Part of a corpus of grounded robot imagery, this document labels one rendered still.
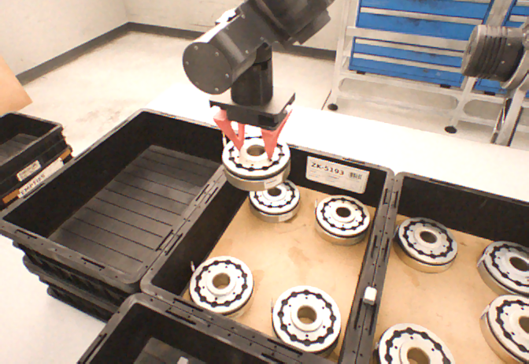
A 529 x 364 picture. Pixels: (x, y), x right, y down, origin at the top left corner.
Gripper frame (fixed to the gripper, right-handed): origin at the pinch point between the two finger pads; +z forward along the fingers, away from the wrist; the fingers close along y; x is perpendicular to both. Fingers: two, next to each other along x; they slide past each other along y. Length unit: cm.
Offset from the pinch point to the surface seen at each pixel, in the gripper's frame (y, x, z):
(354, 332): 20.3, -15.2, 11.8
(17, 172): -104, 10, 50
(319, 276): 12.7, -3.2, 21.9
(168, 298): -3.4, -21.0, 11.1
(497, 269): 39.6, 8.0, 19.8
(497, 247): 40.0, 13.3, 20.0
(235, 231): -5.2, -0.5, 21.6
